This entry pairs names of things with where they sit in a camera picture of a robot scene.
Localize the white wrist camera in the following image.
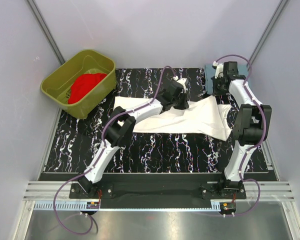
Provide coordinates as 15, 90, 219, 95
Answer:
173, 76, 189, 93
212, 61, 224, 79

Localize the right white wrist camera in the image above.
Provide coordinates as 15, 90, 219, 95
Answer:
212, 61, 224, 79

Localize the folded blue t shirt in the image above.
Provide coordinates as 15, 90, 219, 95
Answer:
204, 63, 248, 95

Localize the purple cable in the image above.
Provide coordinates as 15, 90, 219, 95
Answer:
52, 65, 176, 237
197, 53, 269, 217

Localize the white printed t shirt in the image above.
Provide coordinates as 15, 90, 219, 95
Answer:
113, 95, 234, 141

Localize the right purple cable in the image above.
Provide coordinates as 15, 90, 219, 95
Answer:
197, 53, 269, 217

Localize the olive green plastic basket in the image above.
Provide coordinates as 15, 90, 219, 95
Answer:
40, 49, 117, 119

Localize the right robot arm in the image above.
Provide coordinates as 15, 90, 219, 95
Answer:
211, 61, 272, 199

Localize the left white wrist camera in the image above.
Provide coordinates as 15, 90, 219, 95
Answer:
173, 76, 189, 93

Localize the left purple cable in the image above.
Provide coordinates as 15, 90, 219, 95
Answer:
52, 65, 176, 237

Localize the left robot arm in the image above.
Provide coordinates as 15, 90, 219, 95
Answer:
78, 78, 189, 198

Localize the black marble pattern mat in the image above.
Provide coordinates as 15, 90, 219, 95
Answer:
42, 67, 273, 174

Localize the red t shirt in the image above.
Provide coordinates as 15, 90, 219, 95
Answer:
67, 73, 107, 104

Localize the slotted grey cable duct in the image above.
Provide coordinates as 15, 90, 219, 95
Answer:
34, 200, 221, 212

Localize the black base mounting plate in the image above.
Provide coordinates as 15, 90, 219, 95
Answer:
69, 173, 247, 200

